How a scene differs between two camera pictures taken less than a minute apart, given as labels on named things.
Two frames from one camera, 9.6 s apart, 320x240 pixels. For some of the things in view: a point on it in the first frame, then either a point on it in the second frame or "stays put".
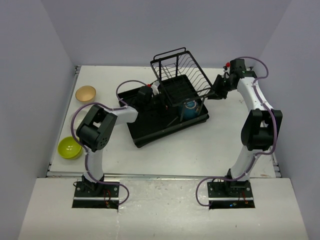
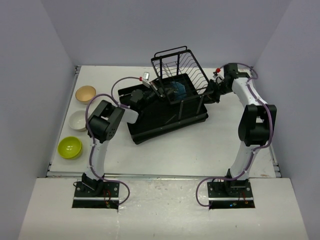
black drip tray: x=177 y=107 stays put
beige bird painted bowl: x=85 y=93 stays put
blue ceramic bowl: x=190 y=109 to x=181 y=90
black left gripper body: x=158 y=103 to x=154 y=89
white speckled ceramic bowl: x=78 y=118 stays put
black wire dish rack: x=181 y=78 stays put
